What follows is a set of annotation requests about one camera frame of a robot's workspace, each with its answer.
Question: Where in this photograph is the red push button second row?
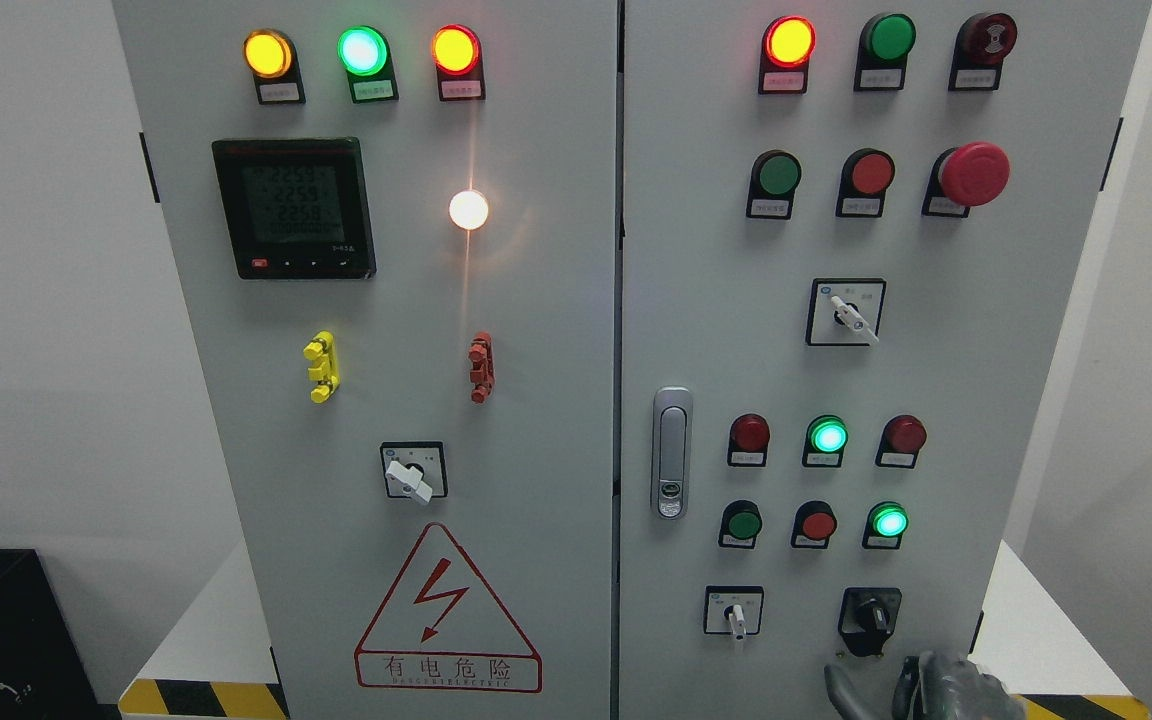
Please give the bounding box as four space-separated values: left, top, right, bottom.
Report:
835 147 896 219

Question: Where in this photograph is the white selector switch bottom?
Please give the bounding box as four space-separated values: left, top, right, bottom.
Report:
702 585 765 651

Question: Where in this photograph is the green indicator light top left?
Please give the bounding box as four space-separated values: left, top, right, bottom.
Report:
338 26 399 104

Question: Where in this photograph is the dark red buzzer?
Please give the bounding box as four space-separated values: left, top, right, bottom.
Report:
948 12 1018 92

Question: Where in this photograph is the red push button lower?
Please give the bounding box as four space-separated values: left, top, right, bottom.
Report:
790 500 838 550

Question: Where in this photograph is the red test terminal block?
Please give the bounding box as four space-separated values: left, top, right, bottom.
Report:
467 332 495 404

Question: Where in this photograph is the dark red indicator left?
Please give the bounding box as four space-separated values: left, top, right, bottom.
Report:
727 414 771 468

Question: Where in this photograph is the white selector switch upper right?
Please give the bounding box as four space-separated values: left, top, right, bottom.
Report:
806 278 887 346

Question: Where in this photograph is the green push button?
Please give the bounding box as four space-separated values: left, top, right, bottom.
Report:
854 13 916 92
718 498 763 550

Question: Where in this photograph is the green push button top right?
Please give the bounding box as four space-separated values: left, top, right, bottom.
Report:
854 13 916 92

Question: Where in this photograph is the black digital power meter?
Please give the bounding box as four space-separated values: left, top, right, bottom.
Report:
211 137 378 281

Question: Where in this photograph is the right grey cabinet door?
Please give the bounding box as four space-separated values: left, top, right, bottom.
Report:
620 1 1151 719

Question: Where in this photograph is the black box bottom left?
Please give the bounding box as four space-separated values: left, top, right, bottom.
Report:
0 550 103 719

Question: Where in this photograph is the yellow indicator light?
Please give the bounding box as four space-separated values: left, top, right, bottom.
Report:
243 28 305 105

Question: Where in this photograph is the black rotary knob switch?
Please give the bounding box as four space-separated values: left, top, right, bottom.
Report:
838 588 902 657

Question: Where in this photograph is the white selector switch left door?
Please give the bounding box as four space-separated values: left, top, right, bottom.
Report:
379 441 448 506

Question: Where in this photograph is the red indicator light top left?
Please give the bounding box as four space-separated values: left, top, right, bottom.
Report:
431 24 485 103

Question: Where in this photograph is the silver door lock handle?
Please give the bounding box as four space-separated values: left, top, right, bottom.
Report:
652 386 692 520

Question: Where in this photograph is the red emergency stop button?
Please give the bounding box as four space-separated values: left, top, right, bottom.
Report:
922 141 1011 219

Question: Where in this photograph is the green lit button lower right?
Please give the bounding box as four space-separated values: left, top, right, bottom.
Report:
861 501 909 550

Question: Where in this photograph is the grey gloved hand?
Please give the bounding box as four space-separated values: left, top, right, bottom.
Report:
824 651 1026 719

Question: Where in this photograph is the grey cabinet door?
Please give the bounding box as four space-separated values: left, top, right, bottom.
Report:
114 1 617 719
620 1 1151 719

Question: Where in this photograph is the dark red indicator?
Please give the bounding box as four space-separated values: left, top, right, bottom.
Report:
876 414 929 469
727 414 771 468

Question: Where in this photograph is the white selector switch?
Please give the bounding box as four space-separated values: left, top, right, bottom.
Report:
806 278 887 346
702 585 765 651

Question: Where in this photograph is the green push button second row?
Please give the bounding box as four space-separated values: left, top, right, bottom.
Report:
746 149 803 222

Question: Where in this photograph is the green lit indicator middle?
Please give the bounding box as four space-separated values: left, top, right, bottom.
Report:
801 414 849 468

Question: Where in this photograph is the red electrical hazard sticker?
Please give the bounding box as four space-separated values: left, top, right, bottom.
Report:
355 521 543 694

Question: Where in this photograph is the yellow test terminal block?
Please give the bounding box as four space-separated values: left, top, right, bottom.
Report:
302 331 340 404

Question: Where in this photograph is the left grey cabinet door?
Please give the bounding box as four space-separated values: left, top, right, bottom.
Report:
114 1 617 719

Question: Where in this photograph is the green push button lower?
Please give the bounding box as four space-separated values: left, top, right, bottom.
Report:
718 498 763 550

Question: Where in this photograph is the white lit indicator lamp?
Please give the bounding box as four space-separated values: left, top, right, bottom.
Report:
448 190 490 232

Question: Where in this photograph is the red lit indicator top right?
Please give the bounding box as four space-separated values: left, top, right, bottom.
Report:
758 15 817 94

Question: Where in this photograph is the dark red indicator right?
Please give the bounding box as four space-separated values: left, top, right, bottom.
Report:
876 414 929 469

